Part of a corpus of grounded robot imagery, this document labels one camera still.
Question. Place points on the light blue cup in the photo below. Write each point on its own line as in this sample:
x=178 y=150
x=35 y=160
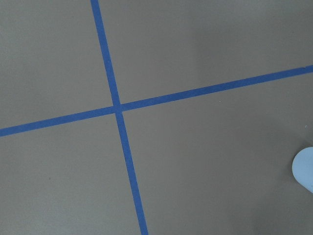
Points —
x=302 y=168

